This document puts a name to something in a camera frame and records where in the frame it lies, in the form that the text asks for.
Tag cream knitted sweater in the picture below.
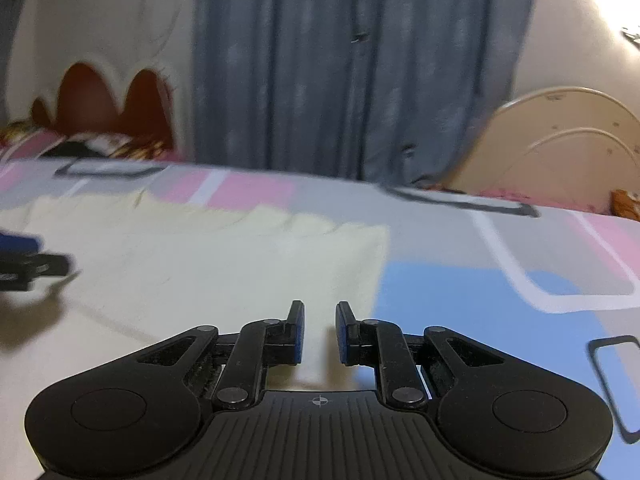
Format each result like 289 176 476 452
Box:
1 192 390 400

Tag red white scalloped headboard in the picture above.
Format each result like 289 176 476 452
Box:
15 56 183 162

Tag blue-grey curtain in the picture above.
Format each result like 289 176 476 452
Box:
193 0 534 185

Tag patterned pastel bed sheet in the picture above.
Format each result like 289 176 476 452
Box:
0 156 640 480

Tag floral pillows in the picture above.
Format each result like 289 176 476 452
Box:
1 122 180 162

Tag brown toy by footboard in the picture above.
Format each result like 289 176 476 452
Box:
611 188 640 221

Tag cream arched footboard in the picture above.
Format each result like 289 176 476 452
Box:
442 87 639 214

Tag wall light fixture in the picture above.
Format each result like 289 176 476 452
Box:
620 26 640 49

